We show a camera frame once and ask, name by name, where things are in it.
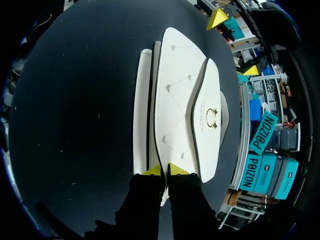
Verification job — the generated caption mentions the white quilted handbag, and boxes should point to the white quilted handbag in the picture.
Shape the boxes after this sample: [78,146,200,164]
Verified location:
[133,26,230,207]

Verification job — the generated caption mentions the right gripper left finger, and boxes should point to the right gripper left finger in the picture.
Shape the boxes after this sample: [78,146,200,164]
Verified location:
[114,164,162,240]

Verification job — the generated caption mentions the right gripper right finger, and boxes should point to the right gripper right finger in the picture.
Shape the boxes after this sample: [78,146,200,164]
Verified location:
[166,162,221,240]

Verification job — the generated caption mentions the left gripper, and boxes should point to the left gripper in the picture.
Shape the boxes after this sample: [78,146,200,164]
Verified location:
[206,0,302,77]

